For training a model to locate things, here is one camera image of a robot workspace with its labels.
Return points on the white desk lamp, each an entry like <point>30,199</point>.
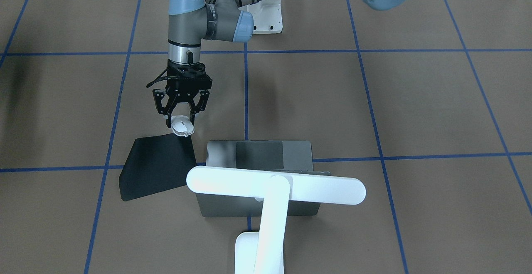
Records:
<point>262,252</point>

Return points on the black mouse pad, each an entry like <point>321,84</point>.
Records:
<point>155,164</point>

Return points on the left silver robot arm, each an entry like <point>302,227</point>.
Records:
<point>191,22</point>

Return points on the white computer mouse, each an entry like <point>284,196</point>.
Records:
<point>181,125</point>

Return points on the grey laptop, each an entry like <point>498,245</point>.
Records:
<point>252,158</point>

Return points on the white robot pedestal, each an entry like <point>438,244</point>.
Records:
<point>267,16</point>

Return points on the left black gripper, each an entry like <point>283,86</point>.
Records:
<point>159,97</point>

